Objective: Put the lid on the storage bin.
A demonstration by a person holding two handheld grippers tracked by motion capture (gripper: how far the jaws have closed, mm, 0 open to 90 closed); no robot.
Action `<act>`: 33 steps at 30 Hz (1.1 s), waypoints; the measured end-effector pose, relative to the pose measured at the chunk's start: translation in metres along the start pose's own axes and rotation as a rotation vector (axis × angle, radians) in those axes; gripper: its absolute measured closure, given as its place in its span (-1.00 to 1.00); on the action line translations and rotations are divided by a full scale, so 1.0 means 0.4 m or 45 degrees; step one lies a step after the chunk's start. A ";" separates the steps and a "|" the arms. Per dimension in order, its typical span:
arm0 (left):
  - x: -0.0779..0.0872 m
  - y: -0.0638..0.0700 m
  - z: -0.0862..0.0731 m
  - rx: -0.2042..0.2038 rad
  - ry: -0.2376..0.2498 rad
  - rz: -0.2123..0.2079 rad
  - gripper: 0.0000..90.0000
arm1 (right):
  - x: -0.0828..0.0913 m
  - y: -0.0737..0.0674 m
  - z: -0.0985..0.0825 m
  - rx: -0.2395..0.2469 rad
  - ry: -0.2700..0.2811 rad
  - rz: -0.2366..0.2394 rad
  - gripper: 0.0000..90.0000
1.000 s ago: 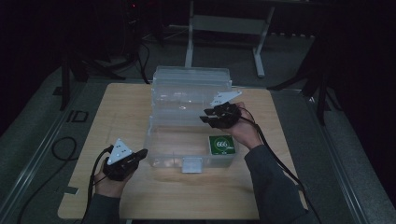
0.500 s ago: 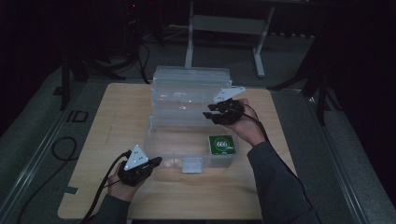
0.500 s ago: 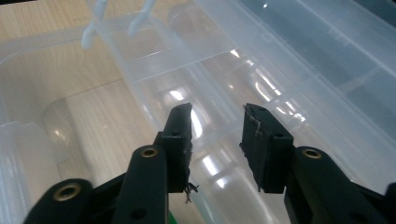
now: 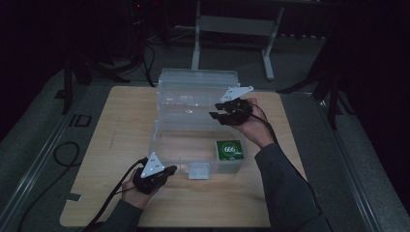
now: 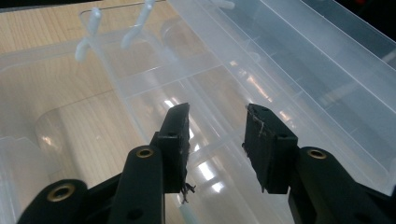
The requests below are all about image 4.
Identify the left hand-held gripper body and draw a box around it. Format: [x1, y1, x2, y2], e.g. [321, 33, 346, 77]
[132, 151, 166, 195]

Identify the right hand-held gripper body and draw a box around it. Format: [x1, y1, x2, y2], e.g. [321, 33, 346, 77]
[219, 85, 254, 127]

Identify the clear plastic storage box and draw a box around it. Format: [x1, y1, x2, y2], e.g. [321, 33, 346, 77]
[147, 68, 249, 181]

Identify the green card box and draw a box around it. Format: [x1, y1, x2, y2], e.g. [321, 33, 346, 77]
[215, 139, 246, 161]

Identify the person's left hand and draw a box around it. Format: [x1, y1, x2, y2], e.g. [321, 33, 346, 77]
[121, 178, 161, 211]

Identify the person's right hand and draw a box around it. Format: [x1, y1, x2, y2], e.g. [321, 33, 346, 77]
[232, 98, 276, 149]

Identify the grey tape piece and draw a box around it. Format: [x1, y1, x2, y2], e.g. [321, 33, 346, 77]
[65, 191, 82, 203]

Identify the white metal stand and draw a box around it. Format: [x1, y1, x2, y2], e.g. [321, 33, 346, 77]
[190, 0, 286, 82]

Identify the black angled stand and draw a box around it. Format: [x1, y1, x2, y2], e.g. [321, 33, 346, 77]
[276, 40, 356, 131]

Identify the dark equipment rack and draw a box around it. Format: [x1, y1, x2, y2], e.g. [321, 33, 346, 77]
[122, 0, 153, 64]

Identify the black tripod stand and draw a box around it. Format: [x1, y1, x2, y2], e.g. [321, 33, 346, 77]
[61, 52, 132, 116]

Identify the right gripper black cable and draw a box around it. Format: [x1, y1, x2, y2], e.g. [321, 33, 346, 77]
[237, 101, 324, 218]

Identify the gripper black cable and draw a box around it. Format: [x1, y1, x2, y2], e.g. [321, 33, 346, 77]
[81, 157, 150, 232]
[237, 101, 324, 218]

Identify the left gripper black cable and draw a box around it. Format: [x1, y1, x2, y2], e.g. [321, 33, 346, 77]
[81, 157, 150, 232]

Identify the black hanging cable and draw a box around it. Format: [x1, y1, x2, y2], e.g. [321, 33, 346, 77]
[140, 42, 157, 88]

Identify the black looped floor cable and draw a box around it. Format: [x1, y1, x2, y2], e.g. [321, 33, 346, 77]
[16, 141, 82, 232]

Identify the metal floor rail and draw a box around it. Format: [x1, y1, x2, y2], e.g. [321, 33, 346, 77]
[314, 96, 388, 232]
[0, 84, 92, 228]

